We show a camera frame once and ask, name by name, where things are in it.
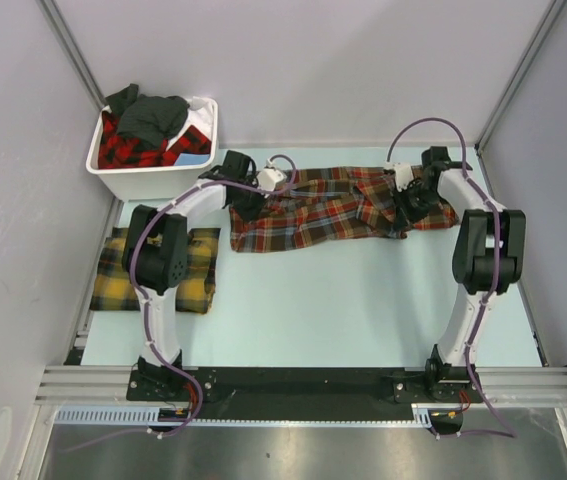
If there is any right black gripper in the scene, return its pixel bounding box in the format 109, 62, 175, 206
390, 181, 443, 230

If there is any red brown plaid shirt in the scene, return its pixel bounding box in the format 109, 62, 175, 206
229, 167, 459, 253

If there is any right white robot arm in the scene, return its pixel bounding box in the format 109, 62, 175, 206
386, 147, 526, 401

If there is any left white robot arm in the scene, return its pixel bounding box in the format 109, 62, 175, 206
122, 151, 289, 400

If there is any white shirt in bin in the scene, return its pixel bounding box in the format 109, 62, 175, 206
169, 96, 217, 146

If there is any white plastic laundry bin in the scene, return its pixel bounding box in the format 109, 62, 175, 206
86, 102, 219, 201

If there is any red black checked shirt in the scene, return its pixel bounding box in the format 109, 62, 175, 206
97, 111, 212, 170

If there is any folded yellow plaid shirt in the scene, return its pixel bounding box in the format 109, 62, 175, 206
89, 228, 221, 314

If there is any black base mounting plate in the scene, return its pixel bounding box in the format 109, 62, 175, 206
126, 366, 482, 423

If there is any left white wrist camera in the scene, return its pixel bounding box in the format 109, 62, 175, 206
256, 168, 287, 193

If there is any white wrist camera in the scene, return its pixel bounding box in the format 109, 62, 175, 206
256, 168, 287, 193
384, 162, 414, 192

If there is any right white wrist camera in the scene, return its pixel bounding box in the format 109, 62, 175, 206
384, 162, 414, 192

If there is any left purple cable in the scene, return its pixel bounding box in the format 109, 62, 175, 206
60, 153, 298, 454

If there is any purple cable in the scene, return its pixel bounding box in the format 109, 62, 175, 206
386, 117, 517, 440
60, 153, 298, 454

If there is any aluminium frame rail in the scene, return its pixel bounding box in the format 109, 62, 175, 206
36, 366, 567, 408

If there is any white slotted cable duct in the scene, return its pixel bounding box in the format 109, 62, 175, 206
55, 406, 431, 428

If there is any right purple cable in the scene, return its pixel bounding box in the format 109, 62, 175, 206
386, 117, 517, 440

